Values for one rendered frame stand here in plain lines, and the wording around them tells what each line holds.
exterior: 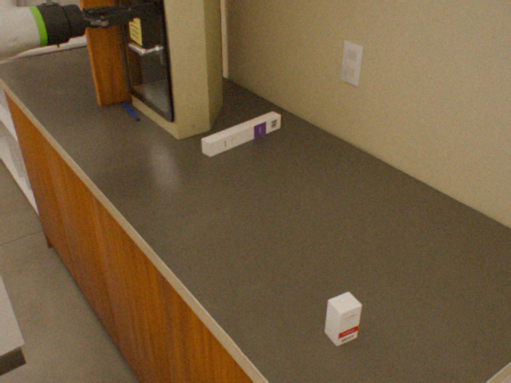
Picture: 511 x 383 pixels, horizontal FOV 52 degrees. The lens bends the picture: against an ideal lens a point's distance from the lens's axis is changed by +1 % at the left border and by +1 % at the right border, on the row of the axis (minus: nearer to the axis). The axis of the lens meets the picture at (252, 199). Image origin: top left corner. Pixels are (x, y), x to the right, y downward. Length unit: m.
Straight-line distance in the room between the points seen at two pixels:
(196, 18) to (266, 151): 0.41
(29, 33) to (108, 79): 0.56
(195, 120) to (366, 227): 0.64
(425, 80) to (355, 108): 0.26
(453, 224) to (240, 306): 0.55
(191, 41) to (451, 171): 0.77
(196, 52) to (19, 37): 0.46
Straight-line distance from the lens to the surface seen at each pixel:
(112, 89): 1.85
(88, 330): 2.33
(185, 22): 1.48
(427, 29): 1.36
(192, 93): 1.55
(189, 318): 1.19
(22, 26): 1.33
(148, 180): 1.39
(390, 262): 1.13
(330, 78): 1.61
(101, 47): 1.80
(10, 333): 0.99
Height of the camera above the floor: 1.65
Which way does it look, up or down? 34 degrees down
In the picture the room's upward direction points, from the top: straight up
